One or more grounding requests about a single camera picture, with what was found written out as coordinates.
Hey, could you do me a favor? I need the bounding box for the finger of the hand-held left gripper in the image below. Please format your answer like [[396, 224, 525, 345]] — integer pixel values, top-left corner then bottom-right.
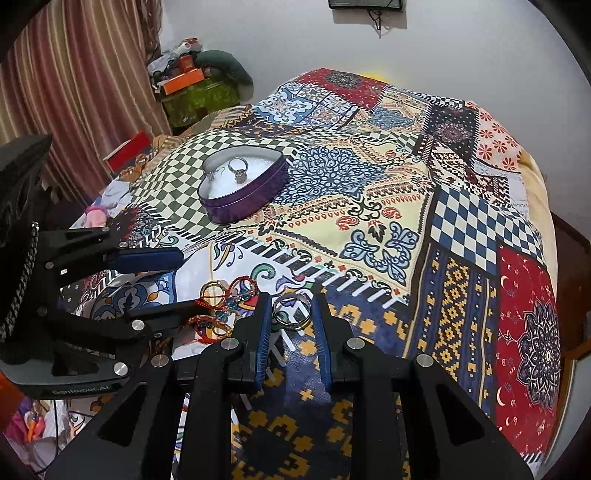
[[39, 224, 184, 296], [37, 300, 206, 384]]

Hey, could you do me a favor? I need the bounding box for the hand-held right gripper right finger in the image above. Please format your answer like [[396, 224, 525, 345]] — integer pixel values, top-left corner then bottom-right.
[[310, 291, 532, 480]]

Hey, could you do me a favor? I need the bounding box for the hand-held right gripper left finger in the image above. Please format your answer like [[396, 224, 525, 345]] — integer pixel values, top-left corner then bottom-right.
[[44, 293, 274, 480]]

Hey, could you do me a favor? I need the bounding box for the wide silver bangle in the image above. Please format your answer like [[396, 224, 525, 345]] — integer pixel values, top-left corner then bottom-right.
[[271, 295, 313, 330]]

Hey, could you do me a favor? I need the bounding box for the blue bead bracelet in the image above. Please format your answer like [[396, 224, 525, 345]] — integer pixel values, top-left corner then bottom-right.
[[216, 295, 245, 325]]

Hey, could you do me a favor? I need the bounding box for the red beaded bracelet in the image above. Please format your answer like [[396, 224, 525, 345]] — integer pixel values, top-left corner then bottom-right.
[[225, 276, 258, 302]]

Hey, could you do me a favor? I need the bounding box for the purple heart-shaped tin box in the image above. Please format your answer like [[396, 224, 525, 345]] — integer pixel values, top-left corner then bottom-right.
[[199, 148, 289, 225]]

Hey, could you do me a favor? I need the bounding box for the pink plush toy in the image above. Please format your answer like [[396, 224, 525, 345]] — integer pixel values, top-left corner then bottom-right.
[[84, 205, 110, 228]]

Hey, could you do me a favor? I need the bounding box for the red box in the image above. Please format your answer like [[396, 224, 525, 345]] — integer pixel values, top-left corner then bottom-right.
[[102, 131, 153, 175]]

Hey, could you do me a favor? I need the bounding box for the striped pink curtain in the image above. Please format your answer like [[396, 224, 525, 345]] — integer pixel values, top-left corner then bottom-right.
[[0, 0, 174, 208]]

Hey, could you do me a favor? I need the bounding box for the patchwork printed blanket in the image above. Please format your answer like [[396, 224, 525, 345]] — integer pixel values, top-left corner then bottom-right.
[[60, 68, 561, 480]]

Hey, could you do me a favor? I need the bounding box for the green cloth covered cabinet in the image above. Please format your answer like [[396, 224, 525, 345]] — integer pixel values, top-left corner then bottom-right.
[[161, 78, 242, 128]]

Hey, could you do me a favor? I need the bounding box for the flat orange box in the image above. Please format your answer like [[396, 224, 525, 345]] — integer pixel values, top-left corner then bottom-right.
[[158, 68, 206, 96]]

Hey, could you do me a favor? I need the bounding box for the dark green pillow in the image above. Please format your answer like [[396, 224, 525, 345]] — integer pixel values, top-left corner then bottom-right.
[[196, 48, 255, 101]]

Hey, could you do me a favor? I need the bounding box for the silver ring with stone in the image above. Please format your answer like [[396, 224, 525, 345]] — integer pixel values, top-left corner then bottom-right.
[[228, 157, 250, 184]]

